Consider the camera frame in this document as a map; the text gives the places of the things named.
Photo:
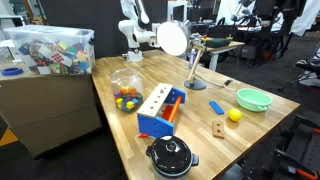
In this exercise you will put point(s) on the black pot with lid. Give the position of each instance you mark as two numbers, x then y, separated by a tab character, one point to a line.
171	156

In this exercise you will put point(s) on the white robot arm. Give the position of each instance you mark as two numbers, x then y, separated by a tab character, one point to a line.
133	31

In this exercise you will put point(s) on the cardboard box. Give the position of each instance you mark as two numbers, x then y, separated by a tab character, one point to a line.
46	106

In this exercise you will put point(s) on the black equipment cart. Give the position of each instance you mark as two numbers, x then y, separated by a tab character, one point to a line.
300	150

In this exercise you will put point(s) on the blue bottle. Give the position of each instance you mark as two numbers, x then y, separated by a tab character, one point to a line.
192	59

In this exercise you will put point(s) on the wooden block with two holes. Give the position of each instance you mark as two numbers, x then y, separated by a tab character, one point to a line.
218	129

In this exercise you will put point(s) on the clear jar of coloured cubes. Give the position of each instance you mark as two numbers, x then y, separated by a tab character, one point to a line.
126	86

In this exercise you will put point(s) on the small wooden side table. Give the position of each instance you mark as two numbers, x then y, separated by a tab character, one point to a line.
233	46

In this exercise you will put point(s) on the dark green pad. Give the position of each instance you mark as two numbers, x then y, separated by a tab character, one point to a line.
217	42

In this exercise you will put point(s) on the blue and wood toy tool box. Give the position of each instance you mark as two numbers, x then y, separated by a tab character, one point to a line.
155	100

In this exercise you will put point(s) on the white background frame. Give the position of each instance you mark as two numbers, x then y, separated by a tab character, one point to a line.
169	11

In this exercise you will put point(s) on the clear bin of puzzle cubes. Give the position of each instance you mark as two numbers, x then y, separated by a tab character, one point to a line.
50	50

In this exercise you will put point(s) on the blue toy brick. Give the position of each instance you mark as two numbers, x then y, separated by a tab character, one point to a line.
216	107

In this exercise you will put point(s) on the mint green bowl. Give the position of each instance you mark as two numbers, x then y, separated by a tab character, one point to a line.
254	99

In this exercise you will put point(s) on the small red peg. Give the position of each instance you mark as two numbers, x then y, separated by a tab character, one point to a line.
143	135

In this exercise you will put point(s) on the yellow lemon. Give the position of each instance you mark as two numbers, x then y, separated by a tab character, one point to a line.
235	115

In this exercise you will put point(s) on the round lamp on wooden stand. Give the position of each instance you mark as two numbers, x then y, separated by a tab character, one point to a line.
173	38

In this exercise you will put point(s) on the white hanging cloth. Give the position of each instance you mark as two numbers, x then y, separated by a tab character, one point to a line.
308	16

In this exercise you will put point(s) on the black office chair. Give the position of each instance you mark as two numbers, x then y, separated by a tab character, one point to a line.
308	66

